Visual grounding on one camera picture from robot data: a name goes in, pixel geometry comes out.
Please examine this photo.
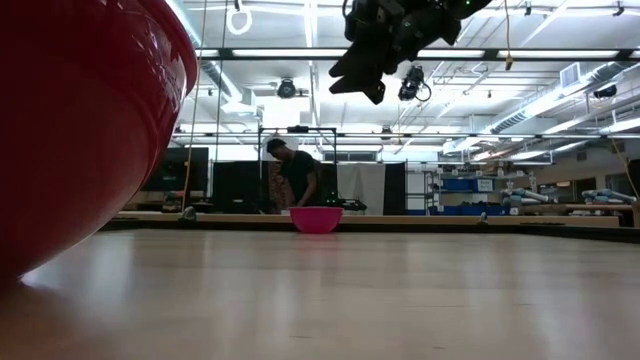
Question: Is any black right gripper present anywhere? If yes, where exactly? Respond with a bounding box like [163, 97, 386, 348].
[327, 0, 464, 106]

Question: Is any large red plastic bowl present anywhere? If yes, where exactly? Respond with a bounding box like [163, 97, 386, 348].
[0, 0, 200, 281]

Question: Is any shelf with blue bins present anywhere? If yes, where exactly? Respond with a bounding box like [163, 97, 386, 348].
[423, 168, 504, 217]

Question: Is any round black ceiling fixture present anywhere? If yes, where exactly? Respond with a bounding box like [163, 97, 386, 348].
[276, 77, 298, 100]

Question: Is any white curtain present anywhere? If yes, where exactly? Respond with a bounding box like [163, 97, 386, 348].
[336, 163, 387, 217]

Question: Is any person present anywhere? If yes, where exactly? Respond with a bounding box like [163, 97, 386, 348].
[265, 138, 321, 209]

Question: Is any narrow black panel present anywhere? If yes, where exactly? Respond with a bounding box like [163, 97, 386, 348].
[383, 161, 408, 217]

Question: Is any black device on bench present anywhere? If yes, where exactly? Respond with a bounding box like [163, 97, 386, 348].
[323, 197, 369, 212]

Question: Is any brown patterned cloth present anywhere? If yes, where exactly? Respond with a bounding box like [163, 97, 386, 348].
[265, 160, 291, 211]

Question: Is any pink plastic bowl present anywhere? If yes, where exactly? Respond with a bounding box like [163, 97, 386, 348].
[288, 206, 345, 235]

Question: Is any black divider panel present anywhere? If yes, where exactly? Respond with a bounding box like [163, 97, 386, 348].
[211, 160, 262, 214]

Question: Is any black monitor screen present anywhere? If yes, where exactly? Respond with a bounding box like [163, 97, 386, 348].
[142, 146, 210, 194]

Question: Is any black ceiling-mounted camera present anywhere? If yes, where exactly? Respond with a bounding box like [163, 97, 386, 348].
[397, 64, 433, 104]

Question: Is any black metal frame stand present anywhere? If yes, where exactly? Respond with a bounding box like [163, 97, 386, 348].
[257, 125, 339, 209]

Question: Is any black overhead frame beam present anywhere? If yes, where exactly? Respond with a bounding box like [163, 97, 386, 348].
[194, 46, 640, 63]

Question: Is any white hanging ring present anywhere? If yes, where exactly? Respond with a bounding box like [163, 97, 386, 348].
[225, 0, 254, 37]

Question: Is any yellow hanging cable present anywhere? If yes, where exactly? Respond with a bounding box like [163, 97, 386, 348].
[503, 0, 515, 72]

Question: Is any thin hanging rope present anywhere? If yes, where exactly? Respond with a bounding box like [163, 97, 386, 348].
[180, 0, 209, 211]

